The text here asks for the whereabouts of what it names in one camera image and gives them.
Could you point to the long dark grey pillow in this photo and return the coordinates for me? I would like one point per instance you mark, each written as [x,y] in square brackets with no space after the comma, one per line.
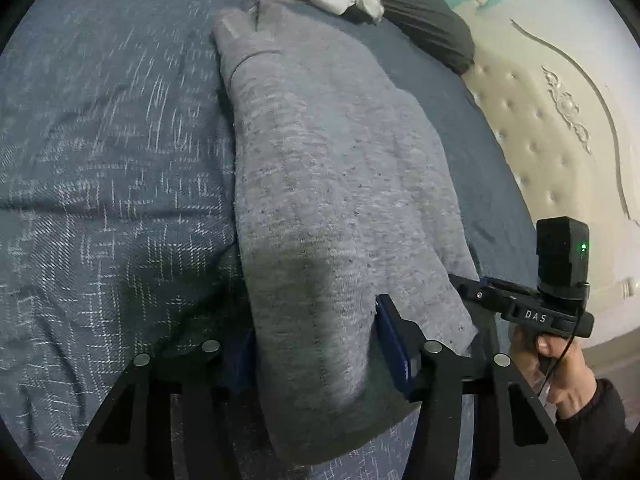
[434,28]

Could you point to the dark blue bed sheet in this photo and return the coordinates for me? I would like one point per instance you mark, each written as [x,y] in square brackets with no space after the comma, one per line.
[116,211]

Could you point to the cream tufted headboard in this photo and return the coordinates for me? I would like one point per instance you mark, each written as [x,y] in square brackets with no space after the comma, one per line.
[566,149]

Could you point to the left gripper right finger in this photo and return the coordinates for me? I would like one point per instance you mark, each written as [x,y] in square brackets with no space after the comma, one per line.
[513,436]

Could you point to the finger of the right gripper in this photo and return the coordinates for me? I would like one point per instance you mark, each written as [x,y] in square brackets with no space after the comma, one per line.
[510,283]
[489,293]

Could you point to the person's right forearm black sleeve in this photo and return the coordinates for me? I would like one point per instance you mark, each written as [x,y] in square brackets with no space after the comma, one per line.
[601,445]

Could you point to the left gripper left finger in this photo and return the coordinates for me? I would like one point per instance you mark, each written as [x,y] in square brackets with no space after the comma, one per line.
[165,418]

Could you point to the grey sweatshirt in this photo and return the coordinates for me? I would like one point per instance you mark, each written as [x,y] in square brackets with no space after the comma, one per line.
[342,193]

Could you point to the person's right hand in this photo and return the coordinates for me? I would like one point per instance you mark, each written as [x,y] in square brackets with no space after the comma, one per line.
[572,383]

